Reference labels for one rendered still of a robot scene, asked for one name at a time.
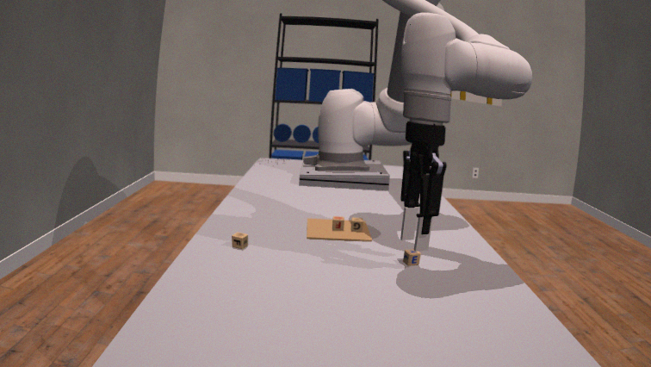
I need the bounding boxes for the tan letter block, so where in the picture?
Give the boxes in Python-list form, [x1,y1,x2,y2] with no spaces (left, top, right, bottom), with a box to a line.
[332,216,344,231]
[350,217,363,232]
[403,249,421,266]
[232,233,248,249]

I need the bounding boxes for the tan flat mat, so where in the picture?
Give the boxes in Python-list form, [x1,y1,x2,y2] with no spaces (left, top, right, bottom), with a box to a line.
[307,218,372,241]

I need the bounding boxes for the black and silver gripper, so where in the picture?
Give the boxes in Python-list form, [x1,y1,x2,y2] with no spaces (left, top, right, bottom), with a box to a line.
[400,121,447,252]

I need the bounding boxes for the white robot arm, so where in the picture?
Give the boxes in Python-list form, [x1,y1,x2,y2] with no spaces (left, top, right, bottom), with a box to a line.
[303,0,532,171]

